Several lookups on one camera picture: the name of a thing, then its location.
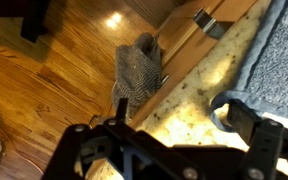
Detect wooden lower cabinets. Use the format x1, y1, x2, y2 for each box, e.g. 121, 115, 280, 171
83, 0, 262, 180

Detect grey hanging towel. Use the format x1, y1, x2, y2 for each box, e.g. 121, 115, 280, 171
112, 33, 162, 116

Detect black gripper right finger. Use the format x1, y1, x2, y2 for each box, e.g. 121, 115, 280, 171
227, 101, 288, 180

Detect blue towel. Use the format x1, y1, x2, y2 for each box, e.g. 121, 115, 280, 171
210, 0, 288, 132

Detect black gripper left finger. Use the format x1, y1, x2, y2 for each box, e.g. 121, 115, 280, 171
42, 98, 204, 180

